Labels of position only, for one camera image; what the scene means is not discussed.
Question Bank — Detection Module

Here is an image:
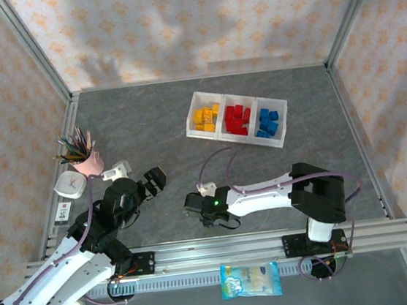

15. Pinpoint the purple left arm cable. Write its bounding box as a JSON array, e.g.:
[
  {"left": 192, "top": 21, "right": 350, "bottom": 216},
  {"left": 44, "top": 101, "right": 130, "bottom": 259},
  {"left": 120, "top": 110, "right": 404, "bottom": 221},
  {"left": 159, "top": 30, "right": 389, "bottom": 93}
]
[{"left": 0, "top": 173, "right": 121, "bottom": 305}]

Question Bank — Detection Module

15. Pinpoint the blue snack bag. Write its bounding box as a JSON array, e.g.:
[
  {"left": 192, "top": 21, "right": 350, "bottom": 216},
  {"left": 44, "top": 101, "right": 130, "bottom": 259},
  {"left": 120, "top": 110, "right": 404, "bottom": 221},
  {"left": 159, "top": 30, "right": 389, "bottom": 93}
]
[{"left": 218, "top": 258, "right": 284, "bottom": 303}]

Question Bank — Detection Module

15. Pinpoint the coloured pencils bundle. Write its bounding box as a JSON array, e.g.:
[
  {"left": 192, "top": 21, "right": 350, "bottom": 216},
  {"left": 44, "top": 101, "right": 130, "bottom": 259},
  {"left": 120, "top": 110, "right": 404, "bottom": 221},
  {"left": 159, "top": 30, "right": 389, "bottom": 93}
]
[{"left": 49, "top": 124, "right": 99, "bottom": 166}]

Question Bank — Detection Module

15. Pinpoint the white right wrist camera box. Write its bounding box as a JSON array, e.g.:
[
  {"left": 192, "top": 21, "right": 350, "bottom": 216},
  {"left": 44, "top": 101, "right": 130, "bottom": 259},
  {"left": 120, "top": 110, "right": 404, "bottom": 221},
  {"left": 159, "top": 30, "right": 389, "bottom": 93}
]
[{"left": 196, "top": 181, "right": 217, "bottom": 198}]

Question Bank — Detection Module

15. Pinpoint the grey slotted cable duct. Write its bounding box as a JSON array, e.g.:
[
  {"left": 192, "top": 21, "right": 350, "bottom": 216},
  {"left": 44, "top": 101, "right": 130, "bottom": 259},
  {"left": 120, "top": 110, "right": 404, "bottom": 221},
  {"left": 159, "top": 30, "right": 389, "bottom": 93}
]
[{"left": 85, "top": 260, "right": 313, "bottom": 300}]

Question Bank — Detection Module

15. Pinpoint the thin aluminium frame rail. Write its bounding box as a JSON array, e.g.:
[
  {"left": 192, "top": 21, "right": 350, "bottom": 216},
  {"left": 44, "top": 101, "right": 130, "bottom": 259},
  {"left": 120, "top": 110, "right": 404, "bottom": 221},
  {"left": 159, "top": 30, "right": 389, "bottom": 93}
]
[{"left": 70, "top": 60, "right": 329, "bottom": 96}]

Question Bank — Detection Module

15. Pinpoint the small green circuit board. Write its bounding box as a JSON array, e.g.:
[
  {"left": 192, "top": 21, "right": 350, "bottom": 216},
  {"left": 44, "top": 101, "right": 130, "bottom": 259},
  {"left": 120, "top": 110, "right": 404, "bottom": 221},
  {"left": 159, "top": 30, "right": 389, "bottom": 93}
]
[{"left": 334, "top": 247, "right": 357, "bottom": 271}]

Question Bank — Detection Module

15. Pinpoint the aluminium frame post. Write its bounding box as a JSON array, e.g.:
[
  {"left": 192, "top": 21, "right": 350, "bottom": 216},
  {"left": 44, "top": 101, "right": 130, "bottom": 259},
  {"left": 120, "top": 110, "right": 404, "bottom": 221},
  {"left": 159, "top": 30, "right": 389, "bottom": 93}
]
[
  {"left": 317, "top": 0, "right": 396, "bottom": 73},
  {"left": 0, "top": 0, "right": 75, "bottom": 110}
]

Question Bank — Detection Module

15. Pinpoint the white plastic bin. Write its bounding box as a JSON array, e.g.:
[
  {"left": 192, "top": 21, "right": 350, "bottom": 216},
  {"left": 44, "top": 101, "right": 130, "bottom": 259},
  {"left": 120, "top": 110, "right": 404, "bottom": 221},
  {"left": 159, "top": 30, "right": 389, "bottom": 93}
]
[
  {"left": 213, "top": 90, "right": 263, "bottom": 148},
  {"left": 245, "top": 94, "right": 294, "bottom": 152},
  {"left": 180, "top": 88, "right": 231, "bottom": 143}
]

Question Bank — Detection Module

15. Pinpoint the black round cable port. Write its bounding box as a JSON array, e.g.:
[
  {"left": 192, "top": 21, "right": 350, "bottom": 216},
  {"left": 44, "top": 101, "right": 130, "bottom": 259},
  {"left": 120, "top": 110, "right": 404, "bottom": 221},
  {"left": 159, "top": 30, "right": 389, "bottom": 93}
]
[{"left": 106, "top": 276, "right": 139, "bottom": 304}]

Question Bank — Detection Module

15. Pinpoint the wide aluminium base rail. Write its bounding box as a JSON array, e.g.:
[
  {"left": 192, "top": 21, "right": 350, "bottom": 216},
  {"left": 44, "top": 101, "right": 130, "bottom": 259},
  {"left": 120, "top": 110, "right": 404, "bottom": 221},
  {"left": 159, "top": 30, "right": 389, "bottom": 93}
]
[{"left": 23, "top": 216, "right": 407, "bottom": 291}]

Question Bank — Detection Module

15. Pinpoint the pink pencil cup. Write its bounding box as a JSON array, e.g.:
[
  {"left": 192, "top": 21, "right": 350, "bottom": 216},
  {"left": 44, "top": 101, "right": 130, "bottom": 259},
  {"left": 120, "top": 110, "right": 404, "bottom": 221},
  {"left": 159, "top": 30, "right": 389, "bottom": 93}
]
[{"left": 67, "top": 148, "right": 105, "bottom": 178}]

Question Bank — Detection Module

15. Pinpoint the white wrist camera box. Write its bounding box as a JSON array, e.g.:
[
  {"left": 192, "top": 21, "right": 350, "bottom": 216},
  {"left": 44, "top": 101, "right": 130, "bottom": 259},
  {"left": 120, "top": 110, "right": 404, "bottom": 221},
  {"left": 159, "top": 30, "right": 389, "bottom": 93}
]
[
  {"left": 196, "top": 181, "right": 217, "bottom": 198},
  {"left": 100, "top": 159, "right": 134, "bottom": 182}
]

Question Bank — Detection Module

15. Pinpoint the small white red card box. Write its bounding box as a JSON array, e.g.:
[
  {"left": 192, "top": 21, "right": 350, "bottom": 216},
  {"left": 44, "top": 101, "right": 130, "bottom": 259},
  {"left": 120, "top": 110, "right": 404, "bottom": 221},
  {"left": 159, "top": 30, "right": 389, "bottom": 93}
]
[{"left": 52, "top": 200, "right": 76, "bottom": 227}]

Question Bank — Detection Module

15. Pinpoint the white analog desk clock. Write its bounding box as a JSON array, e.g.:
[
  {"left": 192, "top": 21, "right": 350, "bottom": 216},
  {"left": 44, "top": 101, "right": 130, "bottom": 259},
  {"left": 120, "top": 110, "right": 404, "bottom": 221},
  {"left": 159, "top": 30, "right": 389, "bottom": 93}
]
[{"left": 51, "top": 168, "right": 90, "bottom": 203}]

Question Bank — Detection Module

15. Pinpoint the aluminium table edge rail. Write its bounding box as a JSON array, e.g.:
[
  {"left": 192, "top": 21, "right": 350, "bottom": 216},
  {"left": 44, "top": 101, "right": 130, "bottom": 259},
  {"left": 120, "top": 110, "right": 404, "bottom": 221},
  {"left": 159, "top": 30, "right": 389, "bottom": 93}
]
[
  {"left": 20, "top": 94, "right": 99, "bottom": 261},
  {"left": 325, "top": 60, "right": 398, "bottom": 225}
]

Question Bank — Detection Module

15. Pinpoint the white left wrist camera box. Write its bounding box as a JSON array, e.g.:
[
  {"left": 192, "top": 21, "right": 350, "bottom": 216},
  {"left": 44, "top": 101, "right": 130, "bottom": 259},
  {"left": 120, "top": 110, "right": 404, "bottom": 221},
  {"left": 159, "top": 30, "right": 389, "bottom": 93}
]
[{"left": 100, "top": 159, "right": 134, "bottom": 182}]

